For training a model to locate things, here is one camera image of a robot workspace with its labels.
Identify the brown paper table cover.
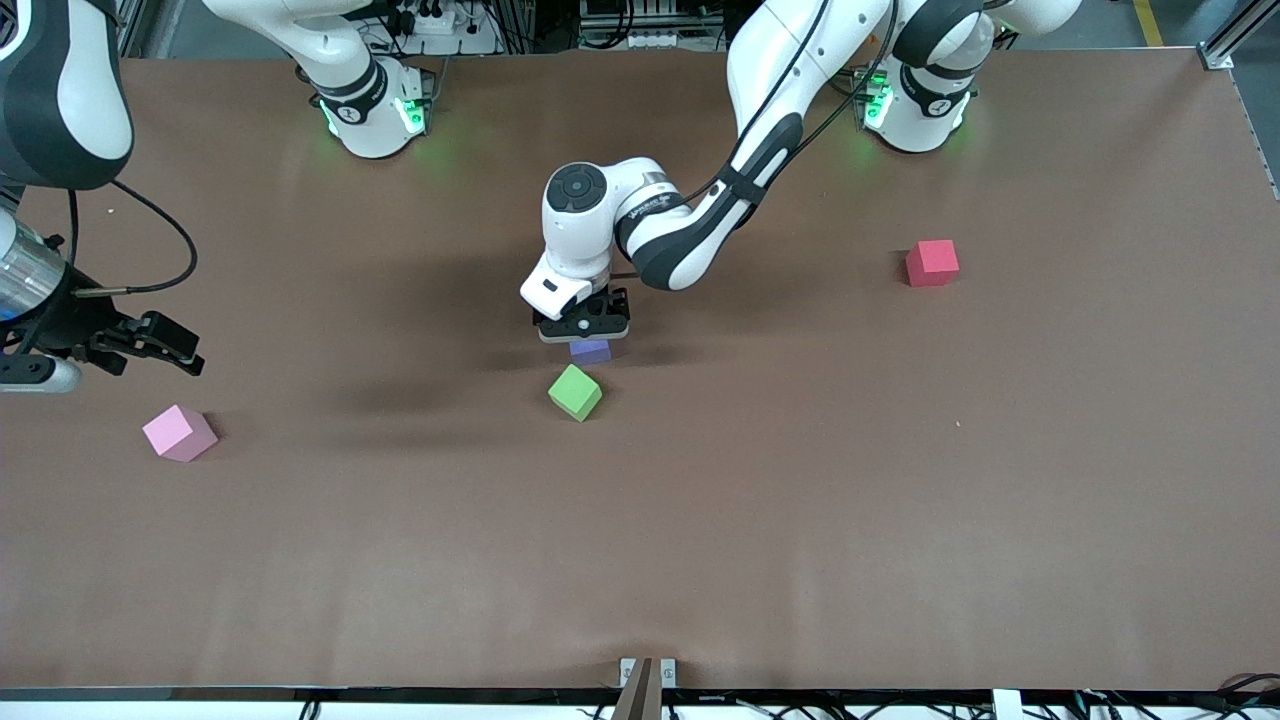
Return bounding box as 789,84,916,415
0,50,1280,693

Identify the red foam cube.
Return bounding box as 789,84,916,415
905,239,960,288

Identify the black floor cable loop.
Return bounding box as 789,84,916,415
1212,673,1280,703

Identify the metal table edge bracket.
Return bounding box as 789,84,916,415
619,657,678,690

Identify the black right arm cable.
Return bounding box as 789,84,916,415
66,178,199,298

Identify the white power strip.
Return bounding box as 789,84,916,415
395,0,473,37

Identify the pink foam cube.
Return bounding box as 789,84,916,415
142,404,219,463

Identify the green foam cube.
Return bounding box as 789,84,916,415
548,364,603,422

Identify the aluminium frame profile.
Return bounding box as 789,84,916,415
1205,0,1280,71

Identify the brown strip under bracket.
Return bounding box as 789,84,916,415
611,657,667,720

